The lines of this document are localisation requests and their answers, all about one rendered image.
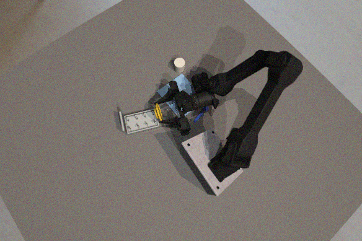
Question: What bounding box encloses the cream cylinder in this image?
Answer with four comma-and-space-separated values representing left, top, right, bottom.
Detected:
174, 58, 185, 73

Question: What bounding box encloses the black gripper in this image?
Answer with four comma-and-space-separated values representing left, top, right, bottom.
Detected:
154, 81, 200, 133

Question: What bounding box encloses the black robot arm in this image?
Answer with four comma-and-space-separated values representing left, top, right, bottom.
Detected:
175, 50, 303, 183

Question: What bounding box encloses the yellow plate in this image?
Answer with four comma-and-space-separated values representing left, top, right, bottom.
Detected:
154, 103, 163, 121

